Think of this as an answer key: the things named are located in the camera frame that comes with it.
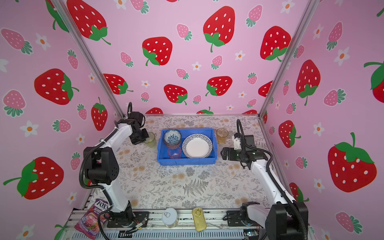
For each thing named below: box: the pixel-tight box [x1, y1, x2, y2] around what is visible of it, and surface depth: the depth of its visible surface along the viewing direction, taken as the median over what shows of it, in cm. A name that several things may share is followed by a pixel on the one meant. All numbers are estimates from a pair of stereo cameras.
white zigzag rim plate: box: [182, 133, 213, 159], surface depth 101 cm
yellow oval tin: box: [192, 207, 207, 232], surface depth 72 cm
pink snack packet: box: [74, 198, 111, 240], surface depth 73 cm
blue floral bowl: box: [163, 129, 182, 149], surface depth 100 cm
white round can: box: [162, 208, 179, 229], surface depth 72 cm
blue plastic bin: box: [157, 128, 218, 166], surface depth 96 cm
